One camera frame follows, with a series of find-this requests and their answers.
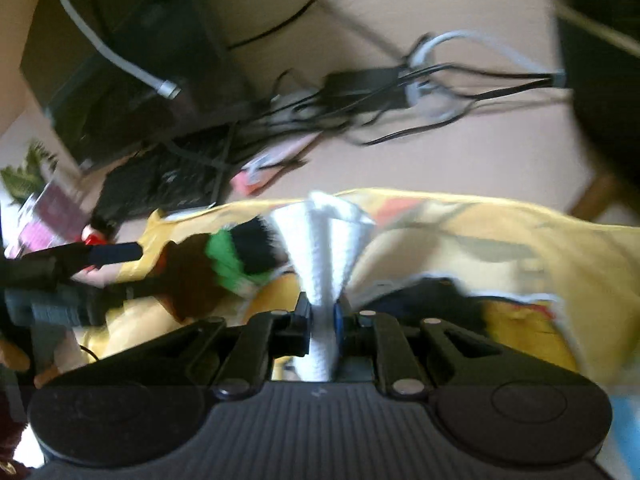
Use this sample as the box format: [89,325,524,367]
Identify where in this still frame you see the black round container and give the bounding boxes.
[346,274,486,333]

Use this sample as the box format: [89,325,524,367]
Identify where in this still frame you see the white cleaning cloth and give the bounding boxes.
[270,191,376,382]

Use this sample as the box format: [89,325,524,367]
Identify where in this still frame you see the red toy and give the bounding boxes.
[81,224,110,246]

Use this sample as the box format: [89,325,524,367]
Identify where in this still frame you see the pink tube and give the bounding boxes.
[230,133,320,197]

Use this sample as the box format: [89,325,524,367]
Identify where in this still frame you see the black keyboard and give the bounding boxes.
[93,125,236,224]

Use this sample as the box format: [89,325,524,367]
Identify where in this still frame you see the yellow printed cloth mat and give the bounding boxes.
[74,186,640,386]

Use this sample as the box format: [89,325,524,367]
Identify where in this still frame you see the black power adapter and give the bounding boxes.
[319,66,410,114]

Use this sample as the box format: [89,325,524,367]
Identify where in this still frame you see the blue white tissue pack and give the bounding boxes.
[610,394,640,479]

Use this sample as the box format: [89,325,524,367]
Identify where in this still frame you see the black monitor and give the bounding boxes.
[21,0,254,171]

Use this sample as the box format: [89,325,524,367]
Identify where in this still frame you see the black round speaker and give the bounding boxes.
[552,0,639,190]

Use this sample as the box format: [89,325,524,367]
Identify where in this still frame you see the white cable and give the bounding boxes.
[399,29,566,122]

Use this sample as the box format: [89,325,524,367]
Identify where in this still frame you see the black cables bundle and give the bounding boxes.
[219,0,566,162]

